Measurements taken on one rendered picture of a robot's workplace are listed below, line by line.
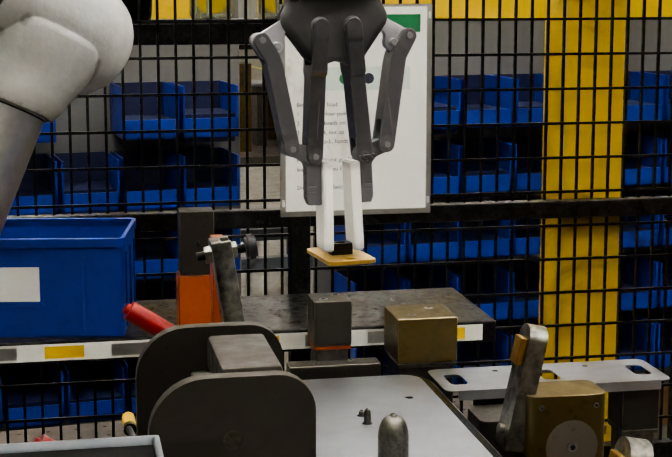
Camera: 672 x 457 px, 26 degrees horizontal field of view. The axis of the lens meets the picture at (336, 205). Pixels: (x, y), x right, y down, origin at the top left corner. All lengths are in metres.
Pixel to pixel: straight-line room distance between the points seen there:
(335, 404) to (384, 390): 0.08
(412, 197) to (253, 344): 0.96
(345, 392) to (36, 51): 0.55
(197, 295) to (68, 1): 0.48
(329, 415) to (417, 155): 0.60
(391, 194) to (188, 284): 0.42
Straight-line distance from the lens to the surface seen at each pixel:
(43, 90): 1.57
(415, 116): 2.15
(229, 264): 1.56
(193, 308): 1.87
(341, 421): 1.65
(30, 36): 1.55
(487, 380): 1.82
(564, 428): 1.62
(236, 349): 1.22
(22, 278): 1.93
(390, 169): 2.15
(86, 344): 1.92
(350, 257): 1.13
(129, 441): 1.07
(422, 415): 1.68
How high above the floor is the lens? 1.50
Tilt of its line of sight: 9 degrees down
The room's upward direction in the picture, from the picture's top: straight up
